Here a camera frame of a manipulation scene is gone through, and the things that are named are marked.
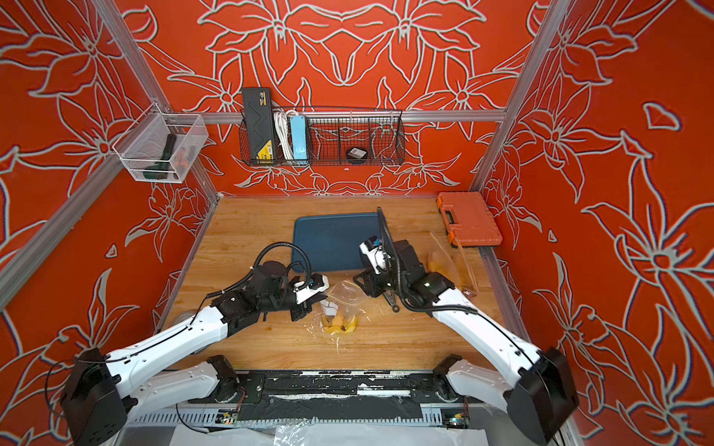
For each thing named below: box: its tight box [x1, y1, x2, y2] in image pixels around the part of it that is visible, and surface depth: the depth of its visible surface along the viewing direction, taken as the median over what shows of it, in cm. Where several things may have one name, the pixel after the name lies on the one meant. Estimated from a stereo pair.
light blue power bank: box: [290, 115, 307, 161], surface depth 91 cm
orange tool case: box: [436, 191, 503, 248], surface depth 107 cm
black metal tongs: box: [383, 289, 401, 314], surface depth 89 cm
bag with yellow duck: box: [321, 280, 368, 334], surface depth 81 cm
